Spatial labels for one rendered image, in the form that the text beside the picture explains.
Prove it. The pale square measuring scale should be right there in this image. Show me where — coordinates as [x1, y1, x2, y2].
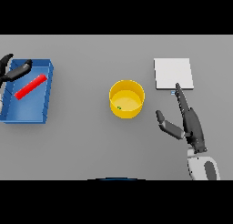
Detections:
[153, 57, 195, 91]

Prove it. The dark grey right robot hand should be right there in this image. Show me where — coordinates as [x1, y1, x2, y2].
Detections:
[155, 83, 208, 154]

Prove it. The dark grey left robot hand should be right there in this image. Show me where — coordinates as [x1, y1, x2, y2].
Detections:
[0, 53, 34, 95]

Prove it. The yellow bowl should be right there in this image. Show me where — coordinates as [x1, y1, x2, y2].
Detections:
[108, 79, 146, 119]

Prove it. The blue plastic tray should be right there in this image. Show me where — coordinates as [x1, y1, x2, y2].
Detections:
[0, 58, 55, 125]

